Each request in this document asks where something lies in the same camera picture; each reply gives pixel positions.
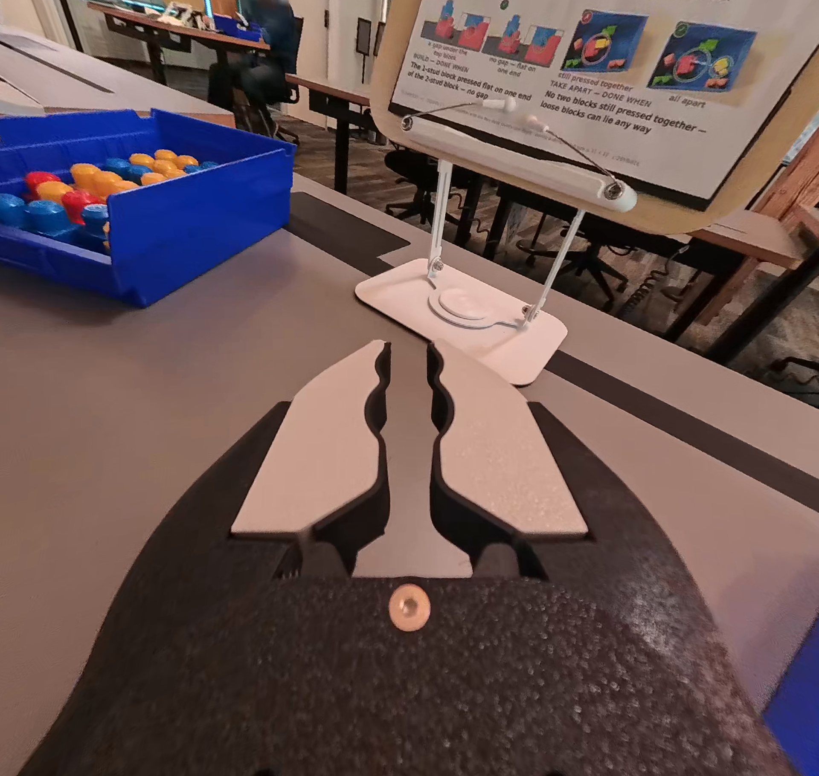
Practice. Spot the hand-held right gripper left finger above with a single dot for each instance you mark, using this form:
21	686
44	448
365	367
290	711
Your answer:
320	462

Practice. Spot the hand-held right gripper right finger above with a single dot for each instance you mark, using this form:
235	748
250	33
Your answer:
505	469

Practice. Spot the blue plastic bin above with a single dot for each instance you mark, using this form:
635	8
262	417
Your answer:
192	232
796	712
237	26

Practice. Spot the pile of colourful mega blocks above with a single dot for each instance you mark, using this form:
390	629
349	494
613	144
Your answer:
96	187

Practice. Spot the black office chair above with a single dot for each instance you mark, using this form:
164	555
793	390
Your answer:
416	171
576	251
295	53

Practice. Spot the wood-edged office desk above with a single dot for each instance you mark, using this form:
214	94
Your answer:
96	85
160	21
333	88
748	235

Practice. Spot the printed instruction sheet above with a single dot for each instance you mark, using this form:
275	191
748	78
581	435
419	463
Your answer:
576	85

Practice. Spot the framed floor sign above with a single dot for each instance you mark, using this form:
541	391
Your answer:
363	37

